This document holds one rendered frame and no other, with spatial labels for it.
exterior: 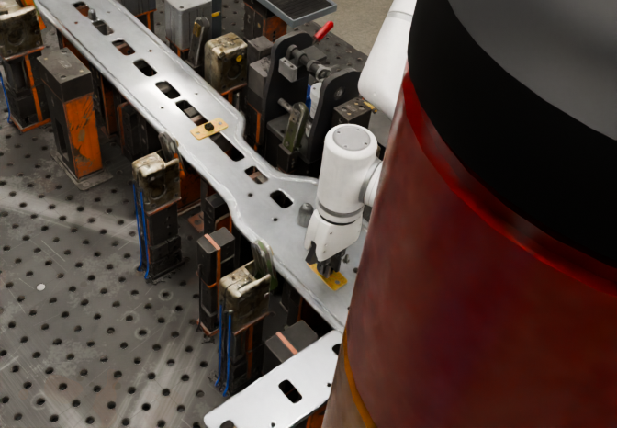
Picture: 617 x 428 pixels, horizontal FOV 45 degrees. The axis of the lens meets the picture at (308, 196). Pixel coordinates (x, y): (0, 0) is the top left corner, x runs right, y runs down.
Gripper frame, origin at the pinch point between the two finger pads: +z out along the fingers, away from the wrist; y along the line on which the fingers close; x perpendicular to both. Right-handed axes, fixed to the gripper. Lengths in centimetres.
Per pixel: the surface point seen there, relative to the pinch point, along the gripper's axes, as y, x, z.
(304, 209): -4.0, -12.3, -1.5
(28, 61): 13, -102, 11
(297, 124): -17.9, -31.8, -3.2
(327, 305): 5.0, 5.8, 2.9
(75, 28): 1, -98, 3
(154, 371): 29.2, -17.3, 32.9
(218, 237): 11.2, -19.9, 3.8
